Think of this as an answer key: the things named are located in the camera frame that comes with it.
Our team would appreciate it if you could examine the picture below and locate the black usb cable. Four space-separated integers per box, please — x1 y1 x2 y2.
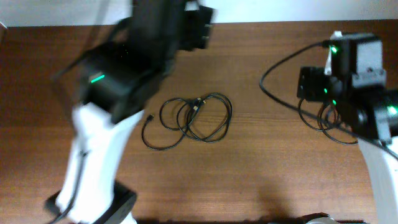
175 92 233 143
141 98 206 151
297 98 359 146

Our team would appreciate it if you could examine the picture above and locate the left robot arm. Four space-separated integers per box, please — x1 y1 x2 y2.
45 0 215 223

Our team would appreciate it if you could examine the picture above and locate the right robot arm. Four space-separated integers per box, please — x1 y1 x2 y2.
297 31 397 223

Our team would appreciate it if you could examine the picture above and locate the left camera black cable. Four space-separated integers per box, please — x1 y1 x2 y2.
46 149 91 224

